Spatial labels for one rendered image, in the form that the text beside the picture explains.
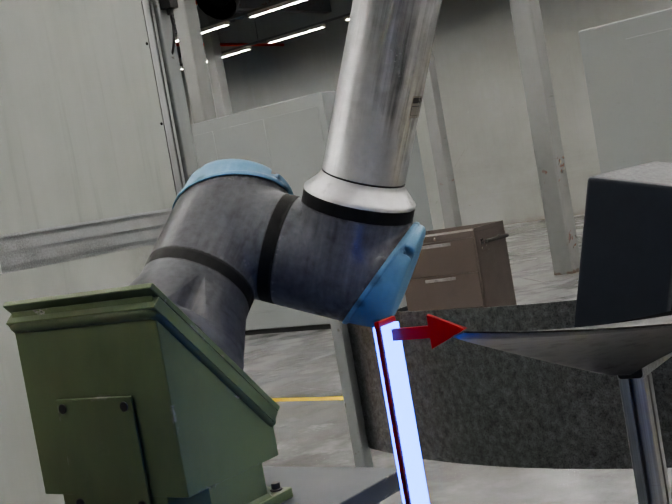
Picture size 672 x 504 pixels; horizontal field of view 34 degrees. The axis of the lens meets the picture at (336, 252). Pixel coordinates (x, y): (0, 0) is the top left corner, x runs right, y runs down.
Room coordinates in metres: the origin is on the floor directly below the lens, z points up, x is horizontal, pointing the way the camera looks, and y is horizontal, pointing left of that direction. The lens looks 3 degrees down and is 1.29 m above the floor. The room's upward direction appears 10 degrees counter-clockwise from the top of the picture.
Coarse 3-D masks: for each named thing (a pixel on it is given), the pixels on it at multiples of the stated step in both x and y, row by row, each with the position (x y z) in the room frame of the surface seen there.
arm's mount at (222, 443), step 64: (64, 320) 1.02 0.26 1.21; (128, 320) 0.97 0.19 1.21; (64, 384) 1.03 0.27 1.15; (128, 384) 0.98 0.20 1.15; (192, 384) 0.98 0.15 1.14; (256, 384) 1.04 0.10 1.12; (64, 448) 1.04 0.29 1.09; (128, 448) 0.99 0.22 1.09; (192, 448) 0.97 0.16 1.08; (256, 448) 1.03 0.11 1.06
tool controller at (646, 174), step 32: (608, 192) 1.26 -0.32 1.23; (640, 192) 1.24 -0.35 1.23; (608, 224) 1.27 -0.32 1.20; (640, 224) 1.25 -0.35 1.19; (608, 256) 1.27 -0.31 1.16; (640, 256) 1.25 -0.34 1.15; (608, 288) 1.27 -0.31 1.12; (640, 288) 1.25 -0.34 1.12; (576, 320) 1.30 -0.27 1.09; (608, 320) 1.28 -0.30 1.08
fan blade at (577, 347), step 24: (456, 336) 0.64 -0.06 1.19; (480, 336) 0.64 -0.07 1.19; (504, 336) 0.63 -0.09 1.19; (528, 336) 0.63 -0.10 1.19; (552, 336) 0.63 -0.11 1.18; (576, 336) 0.66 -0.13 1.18; (600, 336) 0.68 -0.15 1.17; (624, 336) 0.70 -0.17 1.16; (648, 336) 0.72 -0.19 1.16; (552, 360) 0.76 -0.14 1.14; (576, 360) 0.76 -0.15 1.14; (600, 360) 0.77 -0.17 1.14; (624, 360) 0.78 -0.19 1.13; (648, 360) 0.78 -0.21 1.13
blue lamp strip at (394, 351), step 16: (384, 336) 0.76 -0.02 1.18; (400, 352) 0.78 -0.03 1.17; (400, 368) 0.77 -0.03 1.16; (400, 384) 0.77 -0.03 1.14; (400, 400) 0.77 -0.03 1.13; (400, 416) 0.76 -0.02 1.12; (400, 432) 0.76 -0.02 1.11; (416, 432) 0.78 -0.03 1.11; (416, 448) 0.78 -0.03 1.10; (416, 464) 0.77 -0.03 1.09; (416, 480) 0.77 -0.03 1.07; (416, 496) 0.77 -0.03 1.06
